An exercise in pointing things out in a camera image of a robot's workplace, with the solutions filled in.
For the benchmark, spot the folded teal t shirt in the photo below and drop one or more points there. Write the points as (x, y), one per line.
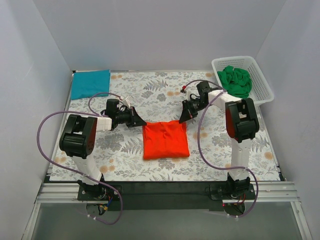
(85, 84)

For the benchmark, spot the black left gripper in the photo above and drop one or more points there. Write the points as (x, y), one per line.
(132, 116)

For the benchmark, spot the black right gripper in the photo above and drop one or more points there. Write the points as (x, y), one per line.
(189, 109)

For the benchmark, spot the crumpled green t shirt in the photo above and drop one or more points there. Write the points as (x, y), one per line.
(236, 81)

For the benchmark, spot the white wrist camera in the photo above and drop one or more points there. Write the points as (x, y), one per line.
(126, 101)
(188, 93)

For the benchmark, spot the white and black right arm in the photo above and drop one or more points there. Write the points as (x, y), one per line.
(241, 125)

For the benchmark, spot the orange t shirt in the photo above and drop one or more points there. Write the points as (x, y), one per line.
(163, 140)

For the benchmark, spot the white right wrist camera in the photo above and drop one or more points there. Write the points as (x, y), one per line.
(188, 93)

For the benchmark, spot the aluminium frame rail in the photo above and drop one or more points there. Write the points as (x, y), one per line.
(269, 191)

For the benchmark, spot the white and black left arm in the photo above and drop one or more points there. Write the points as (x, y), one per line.
(78, 141)

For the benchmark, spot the white plastic basket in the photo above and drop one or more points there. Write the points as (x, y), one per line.
(261, 92)

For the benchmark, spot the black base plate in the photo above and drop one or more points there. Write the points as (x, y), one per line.
(163, 195)

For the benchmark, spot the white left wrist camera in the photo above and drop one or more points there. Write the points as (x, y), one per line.
(126, 101)

